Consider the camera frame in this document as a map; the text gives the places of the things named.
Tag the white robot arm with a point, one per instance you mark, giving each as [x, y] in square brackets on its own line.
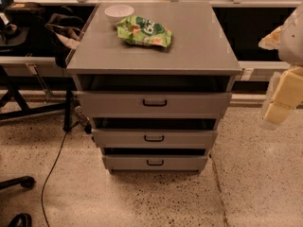
[287, 39]

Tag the white bowl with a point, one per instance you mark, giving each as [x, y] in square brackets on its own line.
[116, 13]

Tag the dark bag with cloth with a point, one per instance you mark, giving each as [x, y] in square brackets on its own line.
[66, 31]

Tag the grey drawer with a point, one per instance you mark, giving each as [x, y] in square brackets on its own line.
[154, 138]
[154, 162]
[153, 105]

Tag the grey middle drawer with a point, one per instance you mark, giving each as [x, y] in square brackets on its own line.
[154, 138]

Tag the black table frame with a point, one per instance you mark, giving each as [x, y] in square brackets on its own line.
[25, 110]

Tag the metal rail bracket left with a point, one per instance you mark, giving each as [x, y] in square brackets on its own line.
[33, 70]

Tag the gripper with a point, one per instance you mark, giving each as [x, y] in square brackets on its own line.
[293, 43]

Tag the green snack bag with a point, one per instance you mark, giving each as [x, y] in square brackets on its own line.
[135, 30]

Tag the grey bottom drawer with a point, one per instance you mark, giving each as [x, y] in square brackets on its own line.
[154, 162]

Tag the grey top drawer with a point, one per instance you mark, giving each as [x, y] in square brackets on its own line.
[153, 105]

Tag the office chair base leg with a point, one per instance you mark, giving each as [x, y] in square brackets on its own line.
[25, 182]

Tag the grey drawer cabinet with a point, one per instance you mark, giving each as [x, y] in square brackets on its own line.
[199, 60]

